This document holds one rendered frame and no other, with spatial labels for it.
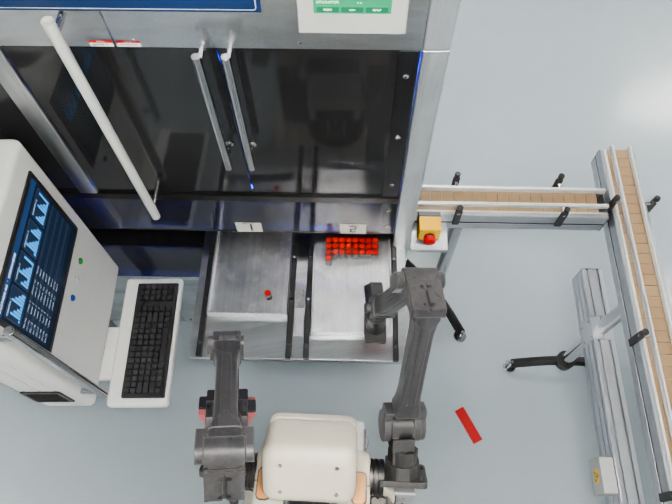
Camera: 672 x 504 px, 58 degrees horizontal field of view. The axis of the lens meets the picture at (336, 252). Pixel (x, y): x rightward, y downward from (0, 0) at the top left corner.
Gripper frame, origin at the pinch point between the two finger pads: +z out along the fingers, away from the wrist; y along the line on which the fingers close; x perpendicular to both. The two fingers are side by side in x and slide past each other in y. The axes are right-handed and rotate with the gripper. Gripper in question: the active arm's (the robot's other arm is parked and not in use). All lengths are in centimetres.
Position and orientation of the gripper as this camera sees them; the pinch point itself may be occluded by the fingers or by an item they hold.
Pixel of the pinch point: (374, 335)
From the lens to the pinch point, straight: 194.9
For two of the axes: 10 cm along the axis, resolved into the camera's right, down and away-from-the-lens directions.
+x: -10.0, -0.2, 0.3
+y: 0.3, -9.0, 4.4
